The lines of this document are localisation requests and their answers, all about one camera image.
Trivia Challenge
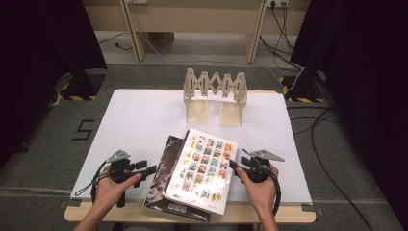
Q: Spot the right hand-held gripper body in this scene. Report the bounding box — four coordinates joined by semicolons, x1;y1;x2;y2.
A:
244;148;286;185

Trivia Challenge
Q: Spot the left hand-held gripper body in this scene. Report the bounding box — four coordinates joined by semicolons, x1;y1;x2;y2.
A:
106;149;142;208

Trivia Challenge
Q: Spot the dark brown glossy book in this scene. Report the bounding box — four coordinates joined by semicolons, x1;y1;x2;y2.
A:
142;135;212;223

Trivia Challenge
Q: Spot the white book with picture grid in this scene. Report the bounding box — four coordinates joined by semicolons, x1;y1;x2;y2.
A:
163;128;240;216

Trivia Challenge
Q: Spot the beige expandable book rack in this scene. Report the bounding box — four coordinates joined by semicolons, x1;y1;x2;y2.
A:
183;67;248;127

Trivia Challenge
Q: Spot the person's right hand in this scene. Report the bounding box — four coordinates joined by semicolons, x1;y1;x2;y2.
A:
236;164;280;216

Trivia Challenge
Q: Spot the person's left hand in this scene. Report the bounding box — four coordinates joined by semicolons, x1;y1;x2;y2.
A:
92;172;143;210

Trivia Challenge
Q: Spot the light wooden table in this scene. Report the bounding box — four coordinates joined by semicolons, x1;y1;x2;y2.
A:
64;89;318;224

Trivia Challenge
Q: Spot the black stand base striped tape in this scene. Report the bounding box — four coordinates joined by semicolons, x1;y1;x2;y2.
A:
277;75;327;105
58;69;107;102

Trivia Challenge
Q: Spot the black curtain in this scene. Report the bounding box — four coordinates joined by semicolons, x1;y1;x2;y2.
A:
0;0;108;169
289;0;408;229

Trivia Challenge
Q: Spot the beige wooden desk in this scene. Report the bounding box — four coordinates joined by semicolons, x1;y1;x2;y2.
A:
81;0;312;64

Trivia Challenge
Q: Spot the right hand-held gripper black cable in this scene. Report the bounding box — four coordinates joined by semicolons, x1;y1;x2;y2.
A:
241;148;282;217

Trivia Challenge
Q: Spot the long black floor cable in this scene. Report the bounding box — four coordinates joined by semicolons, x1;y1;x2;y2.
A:
286;105;375;231

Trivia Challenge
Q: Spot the bundle of black wall cables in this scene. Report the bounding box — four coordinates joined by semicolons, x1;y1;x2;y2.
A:
258;0;304;72

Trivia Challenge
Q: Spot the thin black floor cable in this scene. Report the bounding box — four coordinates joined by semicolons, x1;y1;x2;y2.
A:
97;31;134;52

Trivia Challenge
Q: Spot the white wall socket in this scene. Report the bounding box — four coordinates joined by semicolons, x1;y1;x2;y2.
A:
266;0;290;9

